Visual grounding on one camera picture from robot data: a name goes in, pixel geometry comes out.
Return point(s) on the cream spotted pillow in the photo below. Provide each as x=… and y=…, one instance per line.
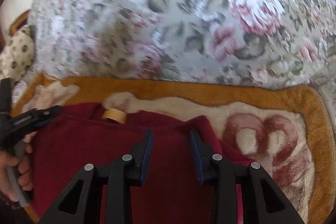
x=18, y=55

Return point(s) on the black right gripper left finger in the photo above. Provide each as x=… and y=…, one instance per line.
x=80, y=201

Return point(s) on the wooden chair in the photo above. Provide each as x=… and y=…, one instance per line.
x=18, y=23

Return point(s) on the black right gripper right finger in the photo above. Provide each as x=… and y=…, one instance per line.
x=261, y=198

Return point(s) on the person's left hand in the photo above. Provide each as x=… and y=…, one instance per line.
x=16, y=174

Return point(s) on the dark red knit garment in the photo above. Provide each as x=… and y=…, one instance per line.
x=171, y=192

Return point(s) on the orange floral plush blanket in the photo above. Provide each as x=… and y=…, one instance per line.
x=287, y=131

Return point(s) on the grey floral bed cover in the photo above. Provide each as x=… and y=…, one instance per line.
x=272, y=44

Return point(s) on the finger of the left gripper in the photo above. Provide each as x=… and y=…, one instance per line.
x=43, y=117

